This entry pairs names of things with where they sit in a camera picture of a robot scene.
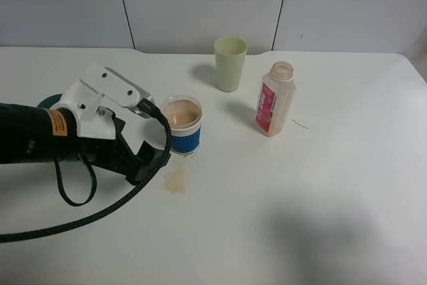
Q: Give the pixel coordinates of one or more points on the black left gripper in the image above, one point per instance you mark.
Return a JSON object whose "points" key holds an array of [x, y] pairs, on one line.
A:
{"points": [[112, 155]]}

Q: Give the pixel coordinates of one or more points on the clear cup with blue sleeve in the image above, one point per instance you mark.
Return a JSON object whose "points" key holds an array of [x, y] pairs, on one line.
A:
{"points": [[184, 115]]}

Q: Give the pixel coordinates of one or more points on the plastic bottle with pink label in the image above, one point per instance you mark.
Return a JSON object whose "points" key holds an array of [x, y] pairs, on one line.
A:
{"points": [[276, 94]]}

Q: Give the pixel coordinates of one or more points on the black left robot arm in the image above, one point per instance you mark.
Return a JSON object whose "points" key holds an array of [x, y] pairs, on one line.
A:
{"points": [[37, 135]]}

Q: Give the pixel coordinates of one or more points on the teal plastic cup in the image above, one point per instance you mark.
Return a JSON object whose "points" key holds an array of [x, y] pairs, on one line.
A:
{"points": [[48, 102]]}

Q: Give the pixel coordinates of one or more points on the pale yellow plastic cup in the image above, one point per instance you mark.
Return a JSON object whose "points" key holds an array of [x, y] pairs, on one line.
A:
{"points": [[230, 54]]}

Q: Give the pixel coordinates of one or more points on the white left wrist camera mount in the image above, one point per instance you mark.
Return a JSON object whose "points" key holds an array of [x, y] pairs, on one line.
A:
{"points": [[83, 99]]}

